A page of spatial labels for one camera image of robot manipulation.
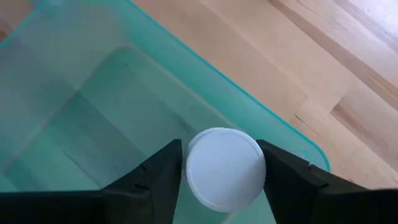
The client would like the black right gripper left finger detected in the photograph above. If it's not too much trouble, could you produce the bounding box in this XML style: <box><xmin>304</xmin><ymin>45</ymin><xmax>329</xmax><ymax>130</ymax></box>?
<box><xmin>0</xmin><ymin>138</ymin><xmax>183</xmax><ymax>224</ymax></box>

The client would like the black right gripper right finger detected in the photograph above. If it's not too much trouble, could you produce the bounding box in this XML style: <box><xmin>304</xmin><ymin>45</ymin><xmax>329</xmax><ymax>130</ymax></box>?
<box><xmin>256</xmin><ymin>139</ymin><xmax>398</xmax><ymax>224</ymax></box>

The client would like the teal translucent plastic basket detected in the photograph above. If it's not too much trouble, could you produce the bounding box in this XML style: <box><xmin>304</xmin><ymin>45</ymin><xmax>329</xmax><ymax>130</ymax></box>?
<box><xmin>0</xmin><ymin>0</ymin><xmax>331</xmax><ymax>224</ymax></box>

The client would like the white round lid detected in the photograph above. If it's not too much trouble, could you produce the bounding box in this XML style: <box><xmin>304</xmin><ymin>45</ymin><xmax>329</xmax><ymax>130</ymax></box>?
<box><xmin>185</xmin><ymin>126</ymin><xmax>267</xmax><ymax>213</ymax></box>

